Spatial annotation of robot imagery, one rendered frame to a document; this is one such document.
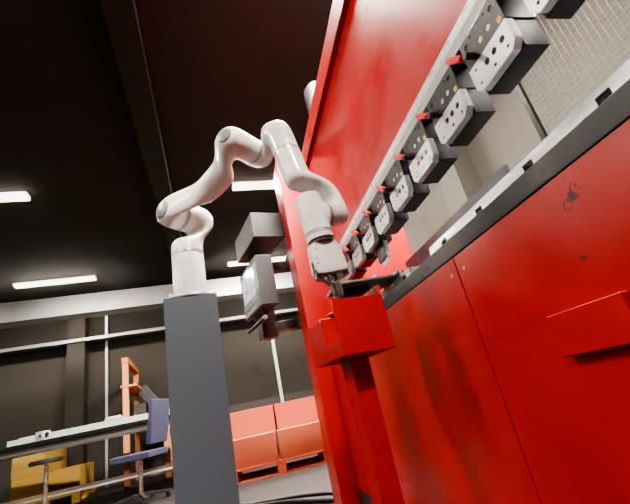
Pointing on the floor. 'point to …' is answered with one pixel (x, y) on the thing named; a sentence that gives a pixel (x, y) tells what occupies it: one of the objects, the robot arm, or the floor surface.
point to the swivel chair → (157, 426)
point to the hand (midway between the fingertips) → (337, 290)
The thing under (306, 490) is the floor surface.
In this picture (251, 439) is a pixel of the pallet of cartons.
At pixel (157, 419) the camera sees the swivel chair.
